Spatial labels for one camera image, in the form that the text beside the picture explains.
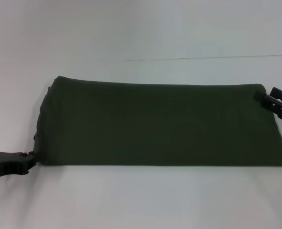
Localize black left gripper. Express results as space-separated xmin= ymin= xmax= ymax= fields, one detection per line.
xmin=0 ymin=151 xmax=36 ymax=182

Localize dark green printed t-shirt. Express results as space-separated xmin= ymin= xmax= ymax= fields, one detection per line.
xmin=33 ymin=75 xmax=282 ymax=167

